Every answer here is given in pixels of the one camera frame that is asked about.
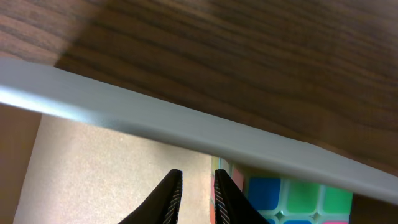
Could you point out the white cardboard box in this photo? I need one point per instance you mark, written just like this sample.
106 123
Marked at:
101 149

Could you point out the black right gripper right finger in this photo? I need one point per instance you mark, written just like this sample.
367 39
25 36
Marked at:
231 206

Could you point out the multicolour puzzle cube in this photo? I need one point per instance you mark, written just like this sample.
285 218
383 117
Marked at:
285 200

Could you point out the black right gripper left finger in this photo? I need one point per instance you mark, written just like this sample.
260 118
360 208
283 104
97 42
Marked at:
162 205

